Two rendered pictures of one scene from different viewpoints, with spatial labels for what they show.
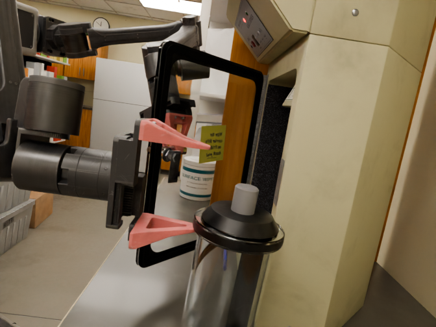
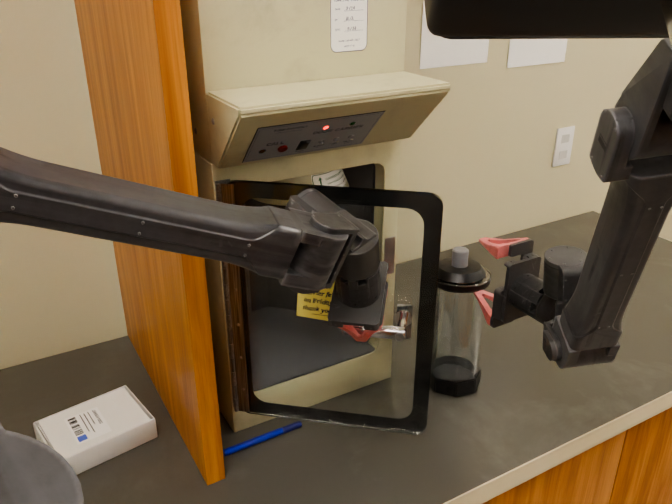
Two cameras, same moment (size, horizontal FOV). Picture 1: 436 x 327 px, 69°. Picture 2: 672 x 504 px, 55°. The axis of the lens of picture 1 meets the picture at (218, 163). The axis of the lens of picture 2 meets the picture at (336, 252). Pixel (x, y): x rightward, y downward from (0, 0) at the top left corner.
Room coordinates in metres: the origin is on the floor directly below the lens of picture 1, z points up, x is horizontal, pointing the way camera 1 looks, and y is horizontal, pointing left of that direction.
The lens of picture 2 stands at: (1.02, 0.75, 1.68)
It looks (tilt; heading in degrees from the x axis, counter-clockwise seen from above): 25 degrees down; 242
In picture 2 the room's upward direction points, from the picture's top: straight up
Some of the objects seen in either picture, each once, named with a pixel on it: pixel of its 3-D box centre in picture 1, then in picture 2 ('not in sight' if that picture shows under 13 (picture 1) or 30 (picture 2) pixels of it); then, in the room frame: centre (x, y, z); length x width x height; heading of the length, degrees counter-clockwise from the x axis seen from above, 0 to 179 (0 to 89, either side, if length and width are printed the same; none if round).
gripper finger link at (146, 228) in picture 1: (160, 212); (496, 295); (0.35, 0.06, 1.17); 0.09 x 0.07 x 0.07; 92
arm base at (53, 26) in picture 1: (61, 37); not in sight; (1.13, 0.59, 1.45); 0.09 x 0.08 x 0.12; 155
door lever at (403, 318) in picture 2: not in sight; (377, 324); (0.60, 0.09, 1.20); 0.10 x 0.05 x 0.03; 141
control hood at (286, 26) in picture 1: (257, 19); (332, 123); (0.61, -0.03, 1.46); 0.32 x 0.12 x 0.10; 2
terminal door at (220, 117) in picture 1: (207, 158); (330, 315); (0.64, 0.02, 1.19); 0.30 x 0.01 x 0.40; 141
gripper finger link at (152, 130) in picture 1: (167, 154); (500, 257); (0.35, 0.06, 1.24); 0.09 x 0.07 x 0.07; 92
